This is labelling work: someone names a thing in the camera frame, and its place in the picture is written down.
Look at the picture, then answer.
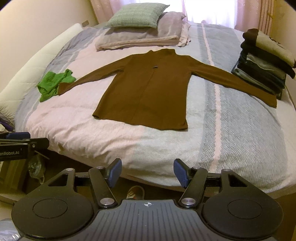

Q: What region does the folded beige black sweater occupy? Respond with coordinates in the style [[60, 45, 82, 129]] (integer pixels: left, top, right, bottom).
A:
[[242, 29, 295, 68]]

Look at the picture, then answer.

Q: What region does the pink window curtain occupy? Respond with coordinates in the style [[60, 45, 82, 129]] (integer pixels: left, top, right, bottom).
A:
[[89, 0, 276, 38]]

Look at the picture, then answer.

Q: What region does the green knit cushion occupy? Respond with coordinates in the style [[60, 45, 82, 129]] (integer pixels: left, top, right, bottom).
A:
[[105, 3, 169, 29]]

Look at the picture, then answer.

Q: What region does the green crumpled garment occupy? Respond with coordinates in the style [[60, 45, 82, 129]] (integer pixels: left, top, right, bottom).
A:
[[37, 69, 76, 102]]

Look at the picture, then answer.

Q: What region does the wall socket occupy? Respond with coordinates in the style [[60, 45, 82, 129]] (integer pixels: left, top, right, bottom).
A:
[[82, 20, 89, 27]]

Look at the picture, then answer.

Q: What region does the slipper on floor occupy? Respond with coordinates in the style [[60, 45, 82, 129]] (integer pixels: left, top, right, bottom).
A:
[[126, 185, 145, 200]]

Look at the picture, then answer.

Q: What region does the folded beige blanket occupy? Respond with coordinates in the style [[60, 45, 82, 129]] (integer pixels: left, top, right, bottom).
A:
[[95, 11, 191, 51]]

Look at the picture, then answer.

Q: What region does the brown long-sleeve cardigan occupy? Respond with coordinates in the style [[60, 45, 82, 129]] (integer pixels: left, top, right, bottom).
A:
[[58, 49, 277, 131]]

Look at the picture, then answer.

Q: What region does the purple garment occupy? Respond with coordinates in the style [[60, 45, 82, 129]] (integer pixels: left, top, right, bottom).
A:
[[1, 113, 15, 132]]

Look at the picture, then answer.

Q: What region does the folded dark clothes stack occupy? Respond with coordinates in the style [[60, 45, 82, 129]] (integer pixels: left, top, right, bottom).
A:
[[231, 41, 295, 99]]

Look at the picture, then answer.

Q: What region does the white padded headboard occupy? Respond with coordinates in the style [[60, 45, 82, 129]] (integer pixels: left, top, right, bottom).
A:
[[1, 23, 83, 126]]

